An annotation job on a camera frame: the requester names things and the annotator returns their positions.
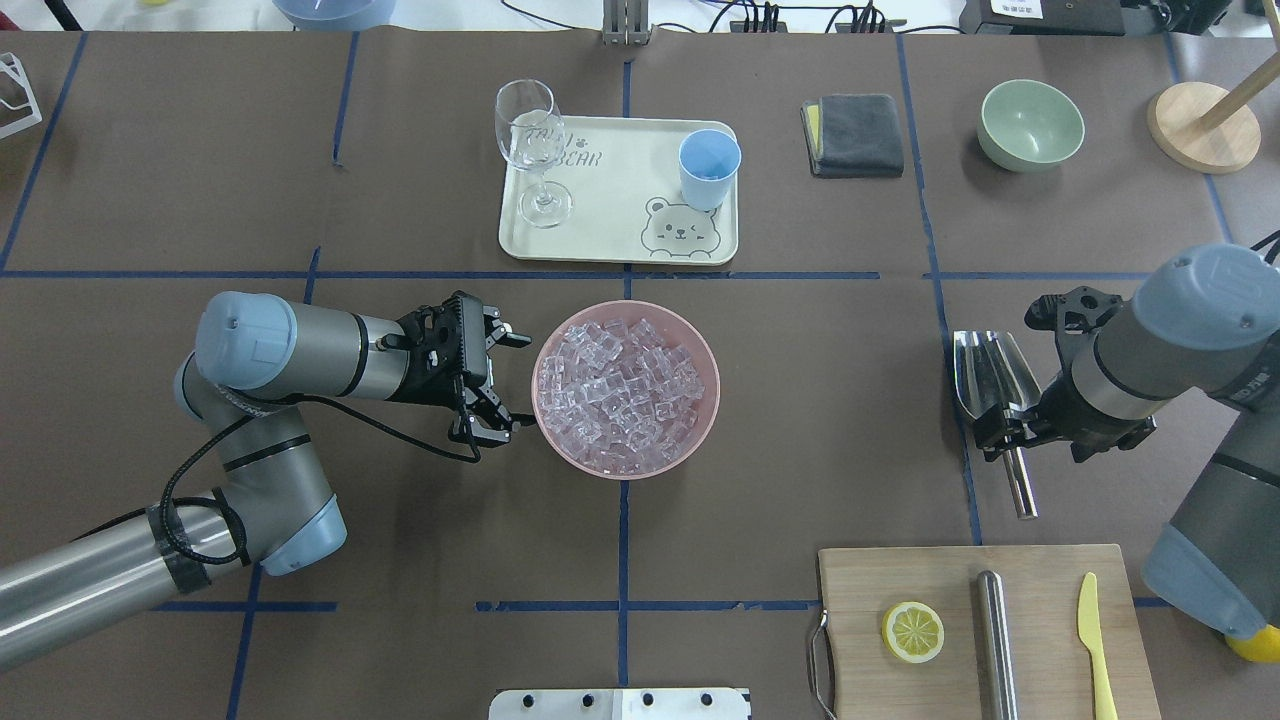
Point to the green ceramic bowl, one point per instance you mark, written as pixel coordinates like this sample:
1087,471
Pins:
1027,126

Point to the large blue bowl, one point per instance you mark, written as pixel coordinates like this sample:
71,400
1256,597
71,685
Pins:
336,16

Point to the grey folded cloth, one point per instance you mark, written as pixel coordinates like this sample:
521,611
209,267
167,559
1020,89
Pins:
853,136

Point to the light blue plastic cup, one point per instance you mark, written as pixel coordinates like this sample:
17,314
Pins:
709,160

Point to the pink bowl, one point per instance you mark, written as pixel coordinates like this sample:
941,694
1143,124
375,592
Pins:
625,390

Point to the steel cylinder rod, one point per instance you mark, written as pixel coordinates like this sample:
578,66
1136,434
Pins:
1001,696

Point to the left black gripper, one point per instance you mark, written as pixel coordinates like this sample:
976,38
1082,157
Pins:
428,384

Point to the yellow plastic knife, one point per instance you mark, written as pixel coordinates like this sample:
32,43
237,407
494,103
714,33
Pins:
1089,632

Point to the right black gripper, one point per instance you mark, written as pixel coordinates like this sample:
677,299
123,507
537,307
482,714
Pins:
1062,408

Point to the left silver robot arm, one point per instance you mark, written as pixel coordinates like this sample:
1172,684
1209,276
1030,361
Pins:
256,493

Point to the lemon half slice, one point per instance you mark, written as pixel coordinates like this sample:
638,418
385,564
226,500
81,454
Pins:
913,632

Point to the wooden cup stand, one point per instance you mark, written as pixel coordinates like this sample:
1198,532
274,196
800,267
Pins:
1200,125

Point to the steel ice scoop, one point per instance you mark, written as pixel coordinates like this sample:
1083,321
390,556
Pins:
990,376

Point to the aluminium frame post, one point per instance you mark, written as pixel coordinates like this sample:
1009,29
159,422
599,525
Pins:
626,22

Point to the cream bear tray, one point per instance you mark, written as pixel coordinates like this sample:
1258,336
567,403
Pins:
627,201

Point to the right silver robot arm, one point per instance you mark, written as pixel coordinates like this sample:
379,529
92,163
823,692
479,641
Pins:
1197,337

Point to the clear wine glass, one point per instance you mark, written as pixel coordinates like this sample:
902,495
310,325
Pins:
529,130

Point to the clear ice cubes pile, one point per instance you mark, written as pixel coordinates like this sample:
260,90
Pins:
620,395

